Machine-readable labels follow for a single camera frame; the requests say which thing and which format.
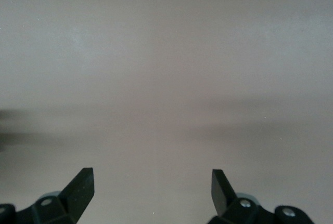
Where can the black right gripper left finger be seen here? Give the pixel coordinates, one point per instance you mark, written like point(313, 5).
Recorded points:
point(78, 195)

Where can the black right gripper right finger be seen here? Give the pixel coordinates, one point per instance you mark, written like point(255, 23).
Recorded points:
point(225, 203)

